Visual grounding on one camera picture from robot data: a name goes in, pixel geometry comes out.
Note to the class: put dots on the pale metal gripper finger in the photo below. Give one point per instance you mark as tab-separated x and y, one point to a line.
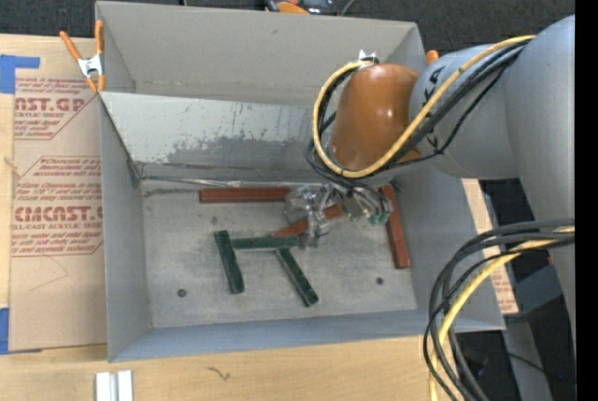
317	227
299	203

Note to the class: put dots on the red-brown flat block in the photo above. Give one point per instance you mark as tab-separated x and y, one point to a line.
243	195
398	245
292	230

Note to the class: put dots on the dark green flat block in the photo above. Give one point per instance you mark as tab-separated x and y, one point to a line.
230	263
261	243
296	277

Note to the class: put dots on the grey metal bin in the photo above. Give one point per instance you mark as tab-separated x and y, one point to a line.
187	277

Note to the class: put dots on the brown cardboard board red print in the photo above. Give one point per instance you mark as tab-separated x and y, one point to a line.
56	184

